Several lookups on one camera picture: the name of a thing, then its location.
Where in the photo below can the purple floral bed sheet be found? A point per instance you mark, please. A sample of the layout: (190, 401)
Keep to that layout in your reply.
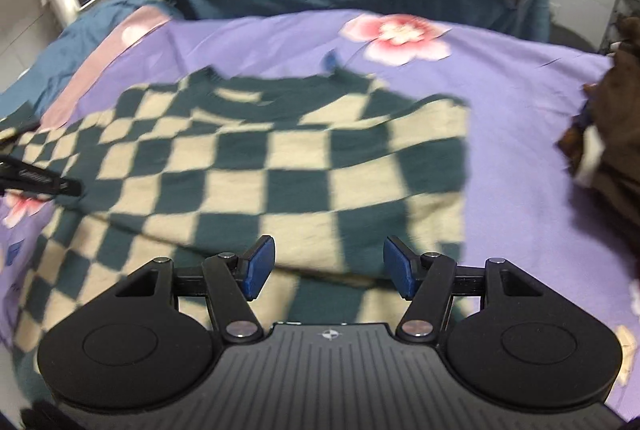
(525, 135)

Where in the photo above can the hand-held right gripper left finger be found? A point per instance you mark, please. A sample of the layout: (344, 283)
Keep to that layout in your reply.
(257, 265)

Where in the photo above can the blue duvet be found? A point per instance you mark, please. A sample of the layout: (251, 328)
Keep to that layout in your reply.
(75, 40)

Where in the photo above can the green cream checkered sweater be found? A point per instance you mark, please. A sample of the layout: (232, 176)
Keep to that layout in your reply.
(280, 170)

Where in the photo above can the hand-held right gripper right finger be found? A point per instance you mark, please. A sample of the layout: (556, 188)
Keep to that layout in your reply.
(400, 267)

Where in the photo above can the black round stool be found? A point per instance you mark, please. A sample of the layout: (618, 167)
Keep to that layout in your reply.
(572, 37)

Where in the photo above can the pile of brown clothes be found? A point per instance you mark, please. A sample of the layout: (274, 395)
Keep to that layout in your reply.
(617, 135)

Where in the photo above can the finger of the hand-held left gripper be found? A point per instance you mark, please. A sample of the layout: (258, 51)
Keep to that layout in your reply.
(70, 186)

